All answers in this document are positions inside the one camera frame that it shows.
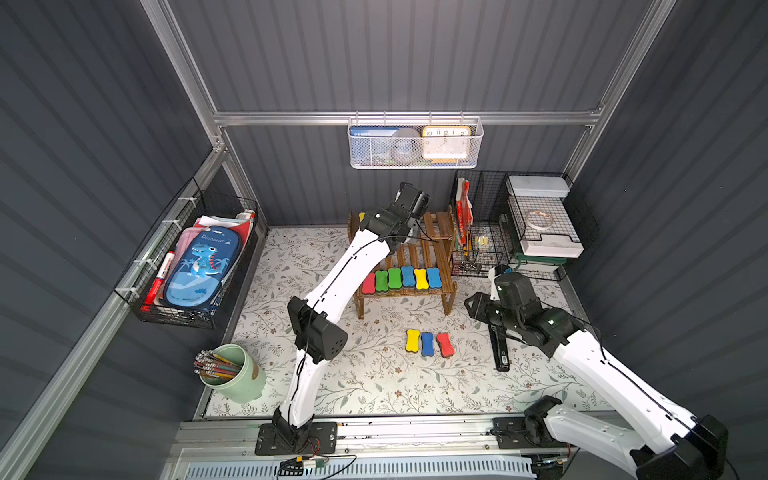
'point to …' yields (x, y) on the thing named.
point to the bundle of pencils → (209, 363)
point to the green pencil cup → (247, 385)
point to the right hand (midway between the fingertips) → (476, 301)
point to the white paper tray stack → (526, 193)
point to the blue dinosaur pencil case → (201, 272)
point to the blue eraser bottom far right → (434, 277)
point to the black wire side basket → (191, 211)
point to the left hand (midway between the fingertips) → (406, 226)
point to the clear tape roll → (539, 220)
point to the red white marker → (158, 282)
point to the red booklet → (464, 208)
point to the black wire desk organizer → (493, 240)
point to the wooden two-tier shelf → (431, 245)
